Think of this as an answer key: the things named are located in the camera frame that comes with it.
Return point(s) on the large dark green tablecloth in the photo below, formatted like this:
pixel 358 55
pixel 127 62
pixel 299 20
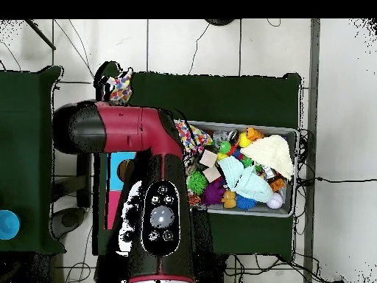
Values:
pixel 206 94

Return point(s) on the mint green cloth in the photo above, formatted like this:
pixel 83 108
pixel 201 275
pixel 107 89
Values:
pixel 250 184

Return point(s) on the dark green side tablecloth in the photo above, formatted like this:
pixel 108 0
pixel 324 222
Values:
pixel 23 147

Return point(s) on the black stand bar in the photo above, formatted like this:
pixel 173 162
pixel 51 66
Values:
pixel 84 182

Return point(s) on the purple spiky toy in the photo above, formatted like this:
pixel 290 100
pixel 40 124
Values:
pixel 213 193

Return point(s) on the wooden box with three holes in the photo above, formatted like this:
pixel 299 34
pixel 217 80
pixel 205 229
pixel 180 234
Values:
pixel 114 182

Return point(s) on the small polka dot napkin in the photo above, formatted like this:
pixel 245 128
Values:
pixel 120 88

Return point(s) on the blue plastic cup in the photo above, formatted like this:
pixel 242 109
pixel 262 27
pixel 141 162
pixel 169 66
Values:
pixel 8 225

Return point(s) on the cream knitted cloth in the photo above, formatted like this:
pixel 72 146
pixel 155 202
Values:
pixel 271 153

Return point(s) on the plush tiger toy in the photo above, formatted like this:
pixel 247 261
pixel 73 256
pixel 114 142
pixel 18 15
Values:
pixel 194 200

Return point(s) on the large polka dot napkin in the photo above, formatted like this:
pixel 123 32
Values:
pixel 197 138

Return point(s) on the black metal rod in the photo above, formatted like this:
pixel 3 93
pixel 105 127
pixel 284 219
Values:
pixel 40 34

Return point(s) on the green spiky ball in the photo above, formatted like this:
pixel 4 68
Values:
pixel 197 182

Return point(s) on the plain wooden cube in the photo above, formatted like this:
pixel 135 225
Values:
pixel 208 159

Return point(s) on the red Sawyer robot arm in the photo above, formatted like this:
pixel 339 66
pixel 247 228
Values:
pixel 126 129

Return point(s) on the shallow clear mesh bin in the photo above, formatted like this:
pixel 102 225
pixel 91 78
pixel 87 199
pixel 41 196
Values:
pixel 235 210

